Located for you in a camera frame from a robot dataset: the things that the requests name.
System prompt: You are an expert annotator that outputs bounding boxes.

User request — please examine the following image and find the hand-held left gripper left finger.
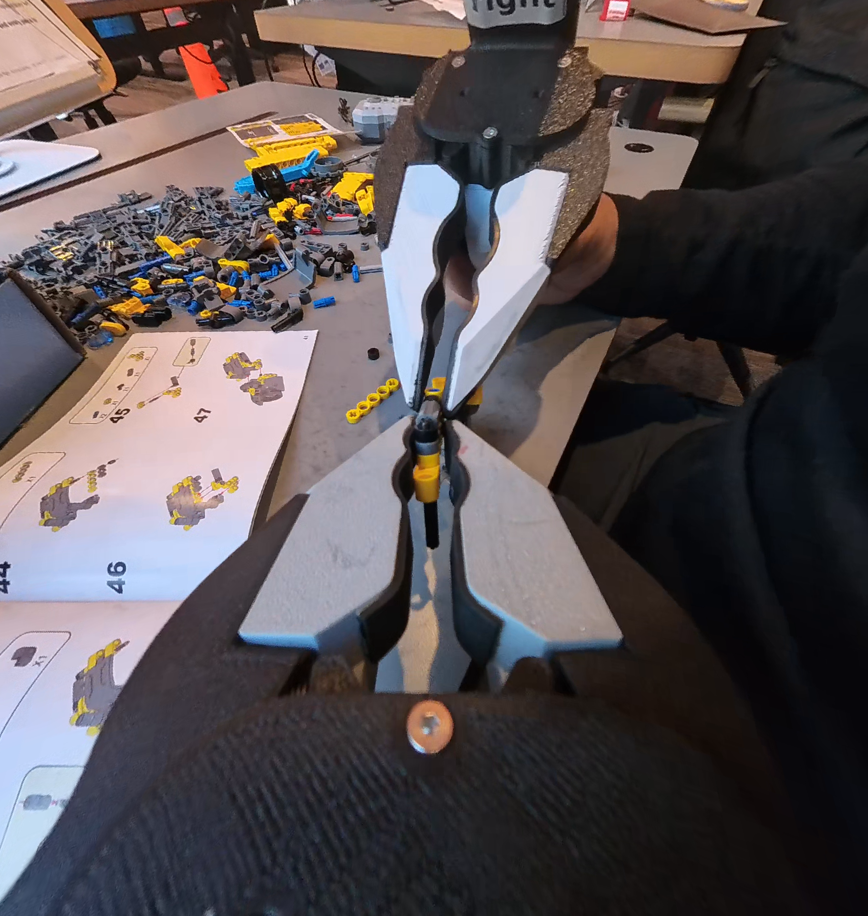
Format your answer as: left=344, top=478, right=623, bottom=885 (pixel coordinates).
left=238, top=418, right=415, bottom=664

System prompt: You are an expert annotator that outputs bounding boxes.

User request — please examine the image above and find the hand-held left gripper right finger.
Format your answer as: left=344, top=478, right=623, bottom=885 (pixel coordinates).
left=446, top=421, right=625, bottom=674

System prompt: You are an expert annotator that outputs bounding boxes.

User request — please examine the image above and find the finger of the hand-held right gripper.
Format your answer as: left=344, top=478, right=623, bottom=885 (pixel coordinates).
left=446, top=169, right=569, bottom=413
left=383, top=164, right=472, bottom=409

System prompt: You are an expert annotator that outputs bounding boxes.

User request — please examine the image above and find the black axle with yellow connector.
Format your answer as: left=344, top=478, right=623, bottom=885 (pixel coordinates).
left=412, top=401, right=449, bottom=553

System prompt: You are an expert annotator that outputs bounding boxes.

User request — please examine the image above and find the instruction booklet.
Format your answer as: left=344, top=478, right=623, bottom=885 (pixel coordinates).
left=0, top=330, right=322, bottom=916

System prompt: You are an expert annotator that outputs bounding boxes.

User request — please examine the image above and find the person's right forearm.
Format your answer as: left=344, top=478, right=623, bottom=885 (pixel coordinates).
left=589, top=86, right=868, bottom=362

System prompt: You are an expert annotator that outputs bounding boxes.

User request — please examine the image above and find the grey desk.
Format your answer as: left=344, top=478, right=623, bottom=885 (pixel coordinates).
left=0, top=79, right=700, bottom=688

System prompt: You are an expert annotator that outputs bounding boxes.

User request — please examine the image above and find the person's right hand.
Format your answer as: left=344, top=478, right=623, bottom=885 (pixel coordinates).
left=543, top=191, right=622, bottom=307

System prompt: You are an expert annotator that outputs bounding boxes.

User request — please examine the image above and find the background wooden table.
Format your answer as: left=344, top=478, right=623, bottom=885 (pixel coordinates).
left=62, top=0, right=785, bottom=90

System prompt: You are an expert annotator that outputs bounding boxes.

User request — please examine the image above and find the small yellow brick piece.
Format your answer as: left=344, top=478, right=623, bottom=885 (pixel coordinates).
left=344, top=377, right=403, bottom=427

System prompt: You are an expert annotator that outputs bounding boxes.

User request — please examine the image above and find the pile of small building bricks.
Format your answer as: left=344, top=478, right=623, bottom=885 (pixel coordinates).
left=2, top=184, right=395, bottom=339

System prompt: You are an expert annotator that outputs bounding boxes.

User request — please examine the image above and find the person's black clothing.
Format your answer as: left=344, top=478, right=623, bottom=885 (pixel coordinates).
left=556, top=258, right=868, bottom=916

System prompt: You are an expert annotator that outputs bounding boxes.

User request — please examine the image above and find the orange cone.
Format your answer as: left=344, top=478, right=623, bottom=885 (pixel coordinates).
left=180, top=43, right=230, bottom=98

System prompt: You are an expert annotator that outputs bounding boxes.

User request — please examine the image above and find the grey cardboard box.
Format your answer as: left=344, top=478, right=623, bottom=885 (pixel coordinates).
left=0, top=270, right=90, bottom=476

